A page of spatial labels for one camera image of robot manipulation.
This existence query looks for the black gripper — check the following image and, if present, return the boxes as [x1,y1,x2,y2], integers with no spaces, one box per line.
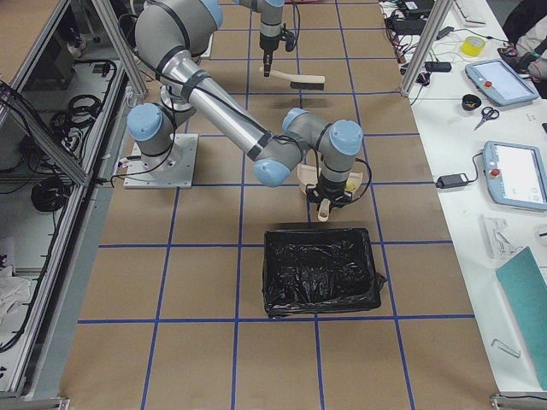
[262,50,274,78]
[305,179,353,209]

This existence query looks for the white dustpan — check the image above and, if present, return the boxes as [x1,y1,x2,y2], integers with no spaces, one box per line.
[297,164,363,222]

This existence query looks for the black lined bin right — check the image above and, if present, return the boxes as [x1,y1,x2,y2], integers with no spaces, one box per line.
[262,228,385,318]

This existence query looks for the black power adapter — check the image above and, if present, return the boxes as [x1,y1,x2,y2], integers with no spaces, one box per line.
[435,173,470,189]

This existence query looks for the black scissors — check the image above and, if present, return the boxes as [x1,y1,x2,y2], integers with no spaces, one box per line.
[474,106,500,131]

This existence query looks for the teach pendant near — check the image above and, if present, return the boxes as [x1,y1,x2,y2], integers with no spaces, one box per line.
[482,141,546,212]

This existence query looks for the teach pendant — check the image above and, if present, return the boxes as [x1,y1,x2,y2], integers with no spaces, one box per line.
[482,141,546,212]
[464,59,539,106]

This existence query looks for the teach pendant far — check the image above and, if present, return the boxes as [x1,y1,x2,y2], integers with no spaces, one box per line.
[464,59,539,106]

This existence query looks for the yellow tape roll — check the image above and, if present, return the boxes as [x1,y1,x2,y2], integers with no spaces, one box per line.
[460,36,486,57]

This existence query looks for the teal folder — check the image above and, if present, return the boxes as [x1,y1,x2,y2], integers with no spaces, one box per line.
[496,247,546,390]

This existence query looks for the aluminium frame post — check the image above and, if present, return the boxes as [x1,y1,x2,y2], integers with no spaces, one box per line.
[400,0,453,97]

